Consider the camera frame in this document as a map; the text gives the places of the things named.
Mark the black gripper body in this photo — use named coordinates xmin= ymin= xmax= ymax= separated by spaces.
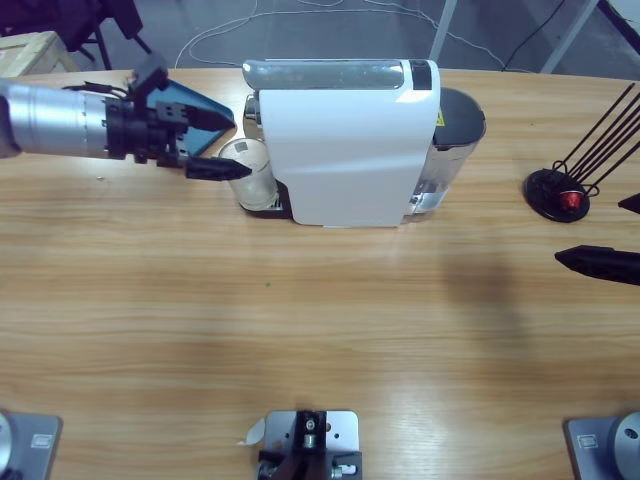
xmin=103 ymin=97 xmax=190 ymax=169

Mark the clear drinking glass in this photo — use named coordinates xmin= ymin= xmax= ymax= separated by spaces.
xmin=218 ymin=137 xmax=279 ymax=211

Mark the white capsule coffee machine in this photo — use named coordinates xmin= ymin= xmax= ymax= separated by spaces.
xmin=237 ymin=57 xmax=442 ymax=230

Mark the black capsule holder with rods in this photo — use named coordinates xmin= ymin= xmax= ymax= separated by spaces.
xmin=523 ymin=82 xmax=640 ymax=224

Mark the black chair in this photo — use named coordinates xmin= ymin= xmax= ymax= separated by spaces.
xmin=0 ymin=0 xmax=161 ymax=71

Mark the wooden crate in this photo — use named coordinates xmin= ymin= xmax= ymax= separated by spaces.
xmin=0 ymin=30 xmax=79 ymax=79

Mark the clear water tank black lid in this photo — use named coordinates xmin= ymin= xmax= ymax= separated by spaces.
xmin=407 ymin=87 xmax=487 ymax=224

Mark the white paper tab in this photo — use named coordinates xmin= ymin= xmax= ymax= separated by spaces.
xmin=236 ymin=418 xmax=267 ymax=447

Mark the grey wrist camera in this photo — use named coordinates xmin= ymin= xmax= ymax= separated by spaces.
xmin=130 ymin=51 xmax=170 ymax=99

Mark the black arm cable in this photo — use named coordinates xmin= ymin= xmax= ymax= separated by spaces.
xmin=62 ymin=78 xmax=137 ymax=101

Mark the white floor cable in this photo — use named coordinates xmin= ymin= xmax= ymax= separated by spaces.
xmin=174 ymin=0 xmax=506 ymax=71

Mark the white frame leg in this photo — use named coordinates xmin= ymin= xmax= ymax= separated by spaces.
xmin=542 ymin=0 xmax=599 ymax=74
xmin=428 ymin=0 xmax=459 ymax=64

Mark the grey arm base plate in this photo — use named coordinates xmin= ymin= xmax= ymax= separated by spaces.
xmin=564 ymin=412 xmax=640 ymax=480
xmin=0 ymin=410 xmax=64 ymax=480

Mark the black frame bar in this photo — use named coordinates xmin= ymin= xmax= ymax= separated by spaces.
xmin=599 ymin=0 xmax=640 ymax=51

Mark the black floor cable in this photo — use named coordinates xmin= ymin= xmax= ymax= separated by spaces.
xmin=502 ymin=0 xmax=574 ymax=71

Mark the centre metal base mount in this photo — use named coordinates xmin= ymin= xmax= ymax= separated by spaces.
xmin=257 ymin=408 xmax=364 ymax=480

